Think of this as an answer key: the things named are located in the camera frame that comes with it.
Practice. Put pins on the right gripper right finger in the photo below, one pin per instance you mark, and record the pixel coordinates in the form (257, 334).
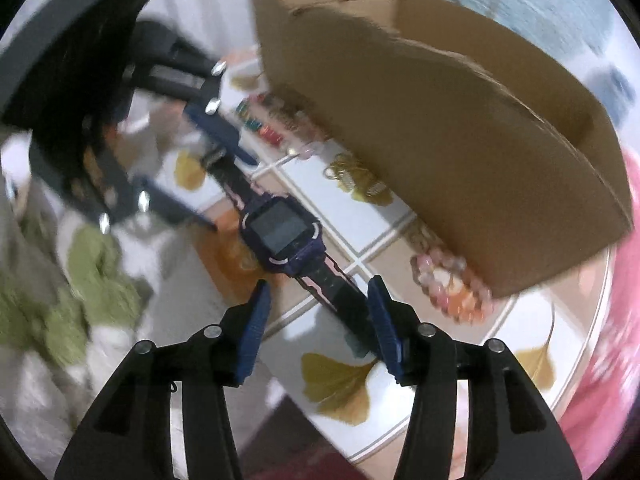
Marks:
(512, 433)

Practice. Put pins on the brown cardboard box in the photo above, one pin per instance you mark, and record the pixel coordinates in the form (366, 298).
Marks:
(499, 149)

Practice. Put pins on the pink floral blanket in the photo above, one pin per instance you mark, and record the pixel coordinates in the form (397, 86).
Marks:
(602, 418)

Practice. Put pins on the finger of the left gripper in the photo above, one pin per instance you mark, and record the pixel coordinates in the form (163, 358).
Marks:
(142, 195)
(154, 45)

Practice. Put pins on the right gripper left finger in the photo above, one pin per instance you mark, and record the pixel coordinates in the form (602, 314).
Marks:
(126, 432)

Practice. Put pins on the patterned tablecloth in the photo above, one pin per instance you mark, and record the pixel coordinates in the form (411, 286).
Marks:
(319, 341)

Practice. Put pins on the green white blanket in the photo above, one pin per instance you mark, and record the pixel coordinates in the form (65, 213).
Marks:
(73, 300)

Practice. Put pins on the purple kids smartwatch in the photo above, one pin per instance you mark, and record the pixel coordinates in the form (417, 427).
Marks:
(286, 238)

